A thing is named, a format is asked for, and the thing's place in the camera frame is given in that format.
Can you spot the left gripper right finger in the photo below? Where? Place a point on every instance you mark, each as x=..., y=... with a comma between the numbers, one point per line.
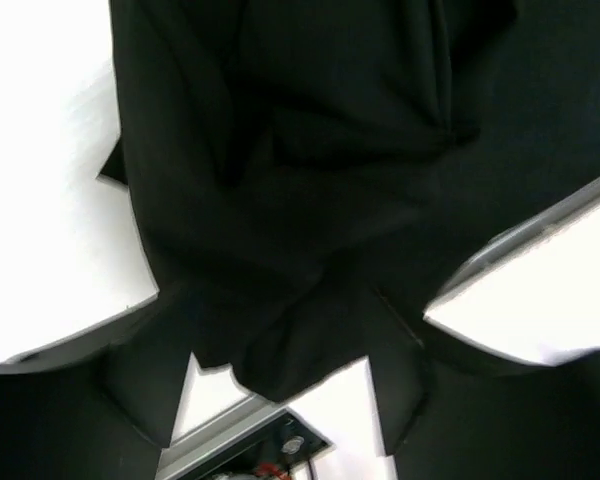
x=449, y=411

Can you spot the black trousers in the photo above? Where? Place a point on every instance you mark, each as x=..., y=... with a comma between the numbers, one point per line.
x=289, y=162

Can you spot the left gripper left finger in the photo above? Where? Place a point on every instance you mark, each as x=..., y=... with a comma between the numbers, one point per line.
x=101, y=405

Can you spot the aluminium table rail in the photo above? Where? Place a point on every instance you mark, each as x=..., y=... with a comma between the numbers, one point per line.
x=531, y=296

